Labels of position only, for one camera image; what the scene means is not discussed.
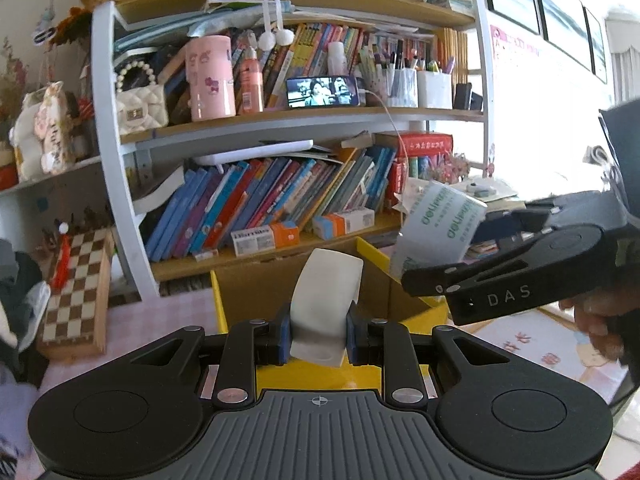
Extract white tissue packet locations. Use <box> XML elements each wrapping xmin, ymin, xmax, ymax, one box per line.
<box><xmin>289</xmin><ymin>248</ymin><xmax>364</xmax><ymax>366</ymax></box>

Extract pink cylinder container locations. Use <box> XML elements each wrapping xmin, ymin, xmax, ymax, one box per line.
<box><xmin>184</xmin><ymin>35</ymin><xmax>237</xmax><ymax>122</ymax></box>

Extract white pompom ribbons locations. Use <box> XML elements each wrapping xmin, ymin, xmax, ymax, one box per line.
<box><xmin>256</xmin><ymin>0</ymin><xmax>296</xmax><ymax>52</ymax></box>

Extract row of blue leaning books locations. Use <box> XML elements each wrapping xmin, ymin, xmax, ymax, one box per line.
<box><xmin>144</xmin><ymin>146</ymin><xmax>401</xmax><ymax>263</ymax></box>

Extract window with dark frame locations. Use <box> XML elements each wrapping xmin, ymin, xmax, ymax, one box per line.
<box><xmin>479</xmin><ymin>0</ymin><xmax>610</xmax><ymax>85</ymax></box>

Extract thick red book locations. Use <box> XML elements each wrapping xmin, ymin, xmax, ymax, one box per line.
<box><xmin>389</xmin><ymin>159</ymin><xmax>412</xmax><ymax>197</ymax></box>

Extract blue and orange carton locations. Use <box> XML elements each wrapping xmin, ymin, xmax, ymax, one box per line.
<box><xmin>312</xmin><ymin>208</ymin><xmax>376</xmax><ymax>241</ymax></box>

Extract smartphone with lit screen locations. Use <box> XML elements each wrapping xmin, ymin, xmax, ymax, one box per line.
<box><xmin>285</xmin><ymin>74</ymin><xmax>367</xmax><ymax>110</ymax></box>

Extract white charging cable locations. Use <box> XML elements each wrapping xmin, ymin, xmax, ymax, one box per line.
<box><xmin>364</xmin><ymin>90</ymin><xmax>417</xmax><ymax>161</ymax></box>

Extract green-printed tissue packet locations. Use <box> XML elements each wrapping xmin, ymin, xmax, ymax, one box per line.
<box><xmin>390</xmin><ymin>179</ymin><xmax>489</xmax><ymax>282</ymax></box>

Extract white pen holder cup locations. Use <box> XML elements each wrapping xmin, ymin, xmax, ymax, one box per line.
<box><xmin>384</xmin><ymin>67</ymin><xmax>419</xmax><ymax>109</ymax></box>
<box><xmin>416</xmin><ymin>70</ymin><xmax>454</xmax><ymax>110</ymax></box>

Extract dark cloth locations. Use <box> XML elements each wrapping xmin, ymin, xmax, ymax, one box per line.
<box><xmin>0</xmin><ymin>239</ymin><xmax>52</xmax><ymax>388</ymax></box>

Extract white quilted pearl handbag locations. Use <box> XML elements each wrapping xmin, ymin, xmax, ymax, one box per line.
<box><xmin>113</xmin><ymin>60</ymin><xmax>170</xmax><ymax>136</ymax></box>

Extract checkered wooden chess box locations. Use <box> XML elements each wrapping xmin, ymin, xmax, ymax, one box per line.
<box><xmin>40</xmin><ymin>226</ymin><xmax>117</xmax><ymax>361</ymax></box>

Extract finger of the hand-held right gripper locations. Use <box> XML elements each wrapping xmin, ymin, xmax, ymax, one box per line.
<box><xmin>402</xmin><ymin>229</ymin><xmax>552</xmax><ymax>300</ymax></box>
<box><xmin>472</xmin><ymin>203</ymin><xmax>557</xmax><ymax>247</ymax></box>

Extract flat red box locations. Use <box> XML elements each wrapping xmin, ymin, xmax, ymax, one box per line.
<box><xmin>374</xmin><ymin>131</ymin><xmax>454</xmax><ymax>162</ymax></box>

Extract pile of flat folders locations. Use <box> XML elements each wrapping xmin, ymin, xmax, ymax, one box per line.
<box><xmin>114</xmin><ymin>0</ymin><xmax>418</xmax><ymax>53</ymax></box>

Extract yellow cardboard box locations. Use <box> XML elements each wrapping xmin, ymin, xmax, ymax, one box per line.
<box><xmin>210</xmin><ymin>237</ymin><xmax>451</xmax><ymax>392</ymax></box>

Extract white curved bookshelf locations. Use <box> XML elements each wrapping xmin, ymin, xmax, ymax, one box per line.
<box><xmin>90</xmin><ymin>0</ymin><xmax>497</xmax><ymax>286</ymax></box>

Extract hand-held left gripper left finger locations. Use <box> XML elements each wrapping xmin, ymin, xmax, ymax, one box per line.
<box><xmin>122</xmin><ymin>304</ymin><xmax>292</xmax><ymax>409</ymax></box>

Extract white and orange carton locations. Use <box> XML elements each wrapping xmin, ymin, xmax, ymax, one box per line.
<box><xmin>230</xmin><ymin>220</ymin><xmax>301</xmax><ymax>258</ymax></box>

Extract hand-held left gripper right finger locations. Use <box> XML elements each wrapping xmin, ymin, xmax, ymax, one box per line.
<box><xmin>347</xmin><ymin>302</ymin><xmax>512</xmax><ymax>406</ymax></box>

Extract person's right hand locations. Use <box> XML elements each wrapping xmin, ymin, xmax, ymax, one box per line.
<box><xmin>561</xmin><ymin>291</ymin><xmax>627</xmax><ymax>362</ymax></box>

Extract red tassel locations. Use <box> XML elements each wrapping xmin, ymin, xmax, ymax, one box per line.
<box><xmin>49</xmin><ymin>221</ymin><xmax>74</xmax><ymax>292</ymax></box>

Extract small white bottle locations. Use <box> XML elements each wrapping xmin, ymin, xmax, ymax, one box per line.
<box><xmin>327</xmin><ymin>41</ymin><xmax>349</xmax><ymax>77</ymax></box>

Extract orange pink bottle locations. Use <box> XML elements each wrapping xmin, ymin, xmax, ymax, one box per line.
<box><xmin>239</xmin><ymin>47</ymin><xmax>265</xmax><ymax>114</ymax></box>

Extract row of thin colourful books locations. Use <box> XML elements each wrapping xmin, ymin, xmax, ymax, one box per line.
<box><xmin>227</xmin><ymin>22</ymin><xmax>437</xmax><ymax>110</ymax></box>

